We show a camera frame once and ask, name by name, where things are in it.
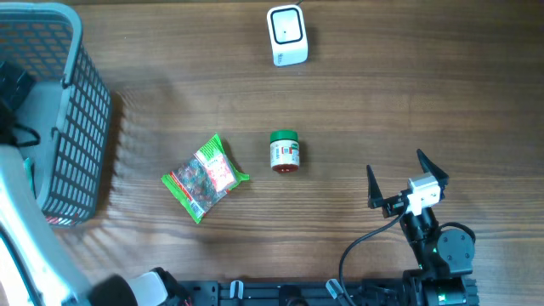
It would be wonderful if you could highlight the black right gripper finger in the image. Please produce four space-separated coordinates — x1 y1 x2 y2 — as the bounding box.
416 149 449 182
366 165 383 202

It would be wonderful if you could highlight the green lid spice jar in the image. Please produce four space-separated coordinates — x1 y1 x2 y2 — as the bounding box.
269 130 300 173

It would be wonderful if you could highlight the green gummy candy bag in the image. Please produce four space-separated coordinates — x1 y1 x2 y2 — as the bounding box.
161 134 250 224

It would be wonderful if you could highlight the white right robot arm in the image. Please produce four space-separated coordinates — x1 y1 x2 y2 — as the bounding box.
359 150 479 306

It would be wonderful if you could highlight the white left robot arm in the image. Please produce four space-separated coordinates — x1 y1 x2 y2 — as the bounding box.
1 102 192 305

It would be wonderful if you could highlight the white barcode scanner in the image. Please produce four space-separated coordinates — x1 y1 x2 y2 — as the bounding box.
267 4 309 67

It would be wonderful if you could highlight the grey plastic mesh basket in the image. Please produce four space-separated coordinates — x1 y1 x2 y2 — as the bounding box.
1 3 113 227

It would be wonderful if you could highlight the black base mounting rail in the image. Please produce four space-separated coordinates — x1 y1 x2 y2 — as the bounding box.
178 278 480 306

